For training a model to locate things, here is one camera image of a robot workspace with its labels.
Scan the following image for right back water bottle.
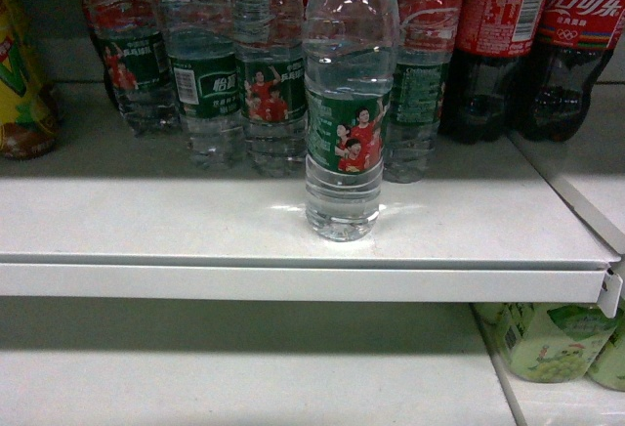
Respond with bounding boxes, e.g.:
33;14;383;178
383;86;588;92
384;0;462;184

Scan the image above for cola bottle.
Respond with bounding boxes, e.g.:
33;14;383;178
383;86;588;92
438;0;546;144
512;0;624;142

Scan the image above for middle back water bottle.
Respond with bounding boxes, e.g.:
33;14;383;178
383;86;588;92
232;0;308;177

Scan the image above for yellow iced tea bottle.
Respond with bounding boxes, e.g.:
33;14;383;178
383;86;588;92
1;0;59;160

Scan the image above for right cola bottle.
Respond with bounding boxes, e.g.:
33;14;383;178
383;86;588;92
512;0;624;142

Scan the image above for left cola bottle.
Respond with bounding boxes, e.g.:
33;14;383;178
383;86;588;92
438;0;546;144

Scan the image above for white metal shelf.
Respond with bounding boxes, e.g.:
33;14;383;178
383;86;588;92
1;84;624;312

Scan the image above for barcode label water bottle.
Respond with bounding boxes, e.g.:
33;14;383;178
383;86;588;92
157;0;244;168

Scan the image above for far left water bottle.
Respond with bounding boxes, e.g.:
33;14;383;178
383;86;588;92
85;0;179;136

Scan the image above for clear water bottle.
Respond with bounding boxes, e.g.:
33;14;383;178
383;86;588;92
303;0;398;242

